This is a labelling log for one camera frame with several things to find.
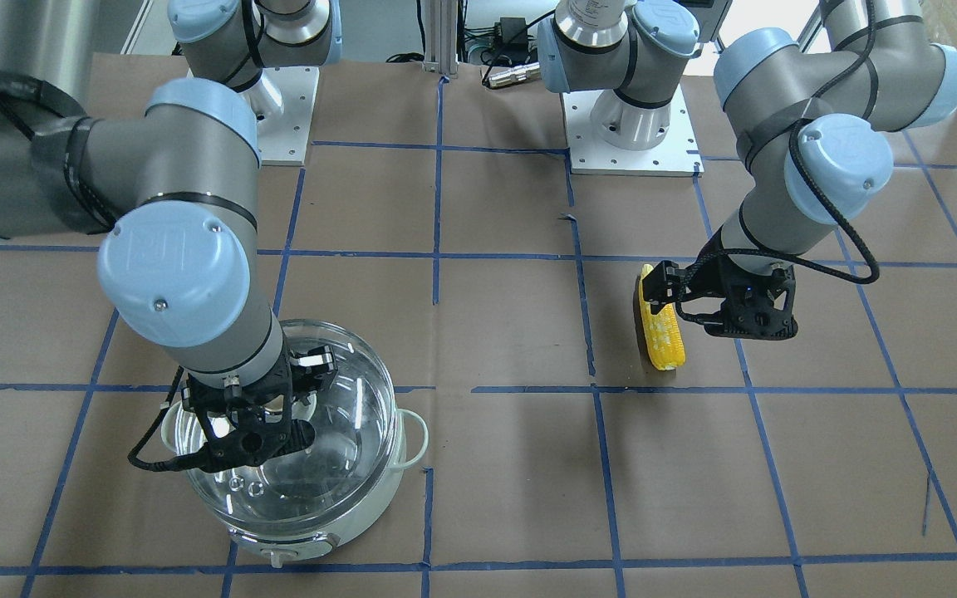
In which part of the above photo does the yellow corn cob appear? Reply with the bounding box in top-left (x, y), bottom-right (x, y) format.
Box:
top-left (636, 262), bottom-right (686, 371)

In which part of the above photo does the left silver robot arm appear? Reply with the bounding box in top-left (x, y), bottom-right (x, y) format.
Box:
top-left (537, 1), bottom-right (957, 311)

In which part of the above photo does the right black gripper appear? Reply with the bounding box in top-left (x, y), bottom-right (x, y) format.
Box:
top-left (229, 346), bottom-right (338, 420)

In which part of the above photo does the aluminium frame post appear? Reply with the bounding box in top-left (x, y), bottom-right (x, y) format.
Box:
top-left (420, 0), bottom-right (463, 80)

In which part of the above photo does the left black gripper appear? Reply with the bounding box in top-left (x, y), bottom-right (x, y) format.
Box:
top-left (641, 248), bottom-right (787, 315)

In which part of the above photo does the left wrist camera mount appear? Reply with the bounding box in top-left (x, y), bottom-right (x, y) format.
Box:
top-left (681, 255), bottom-right (798, 341)

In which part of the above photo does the black power adapter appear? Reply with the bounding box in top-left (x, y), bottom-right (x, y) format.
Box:
top-left (493, 17), bottom-right (528, 52)

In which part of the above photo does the glass pot lid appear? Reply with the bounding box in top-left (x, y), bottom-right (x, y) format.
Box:
top-left (164, 319), bottom-right (406, 542)

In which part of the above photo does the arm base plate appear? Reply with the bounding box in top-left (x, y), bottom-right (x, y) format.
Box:
top-left (186, 66), bottom-right (320, 167)
top-left (561, 87), bottom-right (704, 177)

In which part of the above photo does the pale green cooking pot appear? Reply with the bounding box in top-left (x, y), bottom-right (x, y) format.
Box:
top-left (161, 319), bottom-right (430, 569)

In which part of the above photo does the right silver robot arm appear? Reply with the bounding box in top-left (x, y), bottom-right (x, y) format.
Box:
top-left (0, 1), bottom-right (341, 414)

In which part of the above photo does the silver cylindrical connector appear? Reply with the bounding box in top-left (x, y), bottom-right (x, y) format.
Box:
top-left (483, 63), bottom-right (542, 90)

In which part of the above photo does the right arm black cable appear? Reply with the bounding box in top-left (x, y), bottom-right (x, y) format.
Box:
top-left (128, 365), bottom-right (197, 473)

